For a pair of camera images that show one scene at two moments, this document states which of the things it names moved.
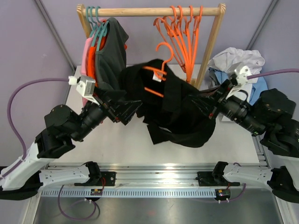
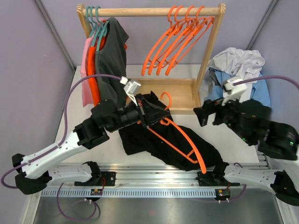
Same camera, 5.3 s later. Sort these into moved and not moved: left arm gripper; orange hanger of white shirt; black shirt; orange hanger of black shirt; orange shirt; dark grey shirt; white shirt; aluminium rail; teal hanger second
Moved: orange hanger of black shirt; left arm gripper; orange hanger of white shirt; black shirt
Not moved: aluminium rail; white shirt; dark grey shirt; orange shirt; teal hanger second
